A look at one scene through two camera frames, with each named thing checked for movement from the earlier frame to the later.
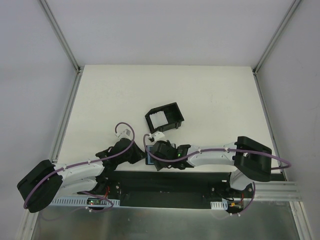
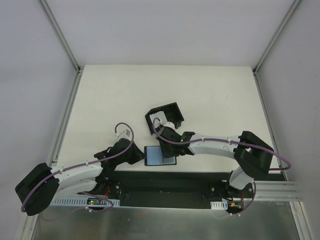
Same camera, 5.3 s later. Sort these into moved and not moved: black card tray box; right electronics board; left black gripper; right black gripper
Moved: right black gripper
Not moved: black card tray box; left black gripper; right electronics board
